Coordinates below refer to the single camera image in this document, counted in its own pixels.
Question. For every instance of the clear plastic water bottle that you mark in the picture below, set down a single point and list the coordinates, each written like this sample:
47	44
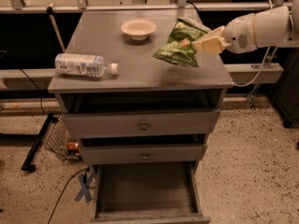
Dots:
84	65

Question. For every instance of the grey wooden drawer cabinet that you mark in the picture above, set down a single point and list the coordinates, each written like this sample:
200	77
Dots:
143	84

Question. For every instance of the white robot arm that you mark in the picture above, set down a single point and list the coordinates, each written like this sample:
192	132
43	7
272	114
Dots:
277	27

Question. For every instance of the grey top drawer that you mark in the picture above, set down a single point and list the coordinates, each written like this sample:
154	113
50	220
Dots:
131	124

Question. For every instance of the black metal bar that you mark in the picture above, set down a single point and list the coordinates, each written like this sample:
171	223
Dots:
28	165

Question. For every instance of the wire mesh basket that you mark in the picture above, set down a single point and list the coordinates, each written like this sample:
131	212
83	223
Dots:
57	139

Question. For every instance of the orange soda can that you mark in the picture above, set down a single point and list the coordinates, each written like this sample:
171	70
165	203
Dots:
72	146

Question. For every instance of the wooden stick black tip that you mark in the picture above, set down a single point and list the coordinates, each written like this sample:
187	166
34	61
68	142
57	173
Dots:
49	11

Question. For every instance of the white paper bowl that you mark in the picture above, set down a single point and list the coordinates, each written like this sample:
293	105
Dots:
138	29

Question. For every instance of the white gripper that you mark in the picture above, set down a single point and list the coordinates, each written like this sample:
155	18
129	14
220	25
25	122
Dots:
239	35

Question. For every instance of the blue tape cross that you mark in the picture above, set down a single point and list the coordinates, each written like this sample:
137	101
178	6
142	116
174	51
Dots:
85	182

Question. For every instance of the grey open bottom drawer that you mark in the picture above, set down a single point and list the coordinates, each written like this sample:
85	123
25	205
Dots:
147	193

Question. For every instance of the grey middle drawer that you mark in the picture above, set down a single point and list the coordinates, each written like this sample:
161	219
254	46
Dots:
143	153

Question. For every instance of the green jalapeno chip bag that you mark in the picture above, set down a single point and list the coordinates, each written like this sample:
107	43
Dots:
178	49

